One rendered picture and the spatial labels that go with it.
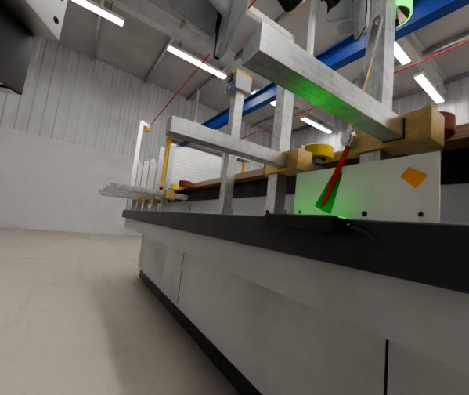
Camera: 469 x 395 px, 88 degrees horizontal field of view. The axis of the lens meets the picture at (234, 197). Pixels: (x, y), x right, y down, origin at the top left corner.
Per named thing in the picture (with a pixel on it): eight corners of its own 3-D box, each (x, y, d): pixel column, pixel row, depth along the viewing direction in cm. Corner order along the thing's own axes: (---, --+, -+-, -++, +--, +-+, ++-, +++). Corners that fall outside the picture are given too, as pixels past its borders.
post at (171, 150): (160, 220, 144) (171, 143, 149) (158, 219, 147) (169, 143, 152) (165, 220, 146) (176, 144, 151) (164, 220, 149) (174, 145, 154)
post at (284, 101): (270, 246, 59) (286, 66, 65) (261, 244, 62) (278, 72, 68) (281, 247, 61) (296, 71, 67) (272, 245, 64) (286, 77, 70)
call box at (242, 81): (234, 88, 85) (236, 67, 86) (225, 96, 91) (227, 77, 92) (250, 96, 88) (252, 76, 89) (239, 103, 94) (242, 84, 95)
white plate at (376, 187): (438, 223, 32) (439, 150, 33) (292, 217, 54) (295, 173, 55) (440, 223, 32) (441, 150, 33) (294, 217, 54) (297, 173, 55)
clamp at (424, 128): (431, 138, 34) (431, 104, 35) (343, 155, 45) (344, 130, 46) (445, 148, 37) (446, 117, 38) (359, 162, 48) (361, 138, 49)
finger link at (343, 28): (332, 60, 45) (335, 16, 47) (368, 48, 42) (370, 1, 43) (327, 50, 43) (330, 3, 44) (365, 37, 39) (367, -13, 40)
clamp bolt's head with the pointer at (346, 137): (320, 208, 46) (354, 132, 42) (311, 204, 48) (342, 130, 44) (326, 210, 47) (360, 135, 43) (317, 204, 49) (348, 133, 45)
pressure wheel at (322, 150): (334, 185, 61) (337, 141, 62) (301, 183, 63) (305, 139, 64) (327, 190, 69) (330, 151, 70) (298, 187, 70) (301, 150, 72)
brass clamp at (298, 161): (294, 168, 55) (297, 146, 55) (257, 175, 66) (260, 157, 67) (312, 173, 58) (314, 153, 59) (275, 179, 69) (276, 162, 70)
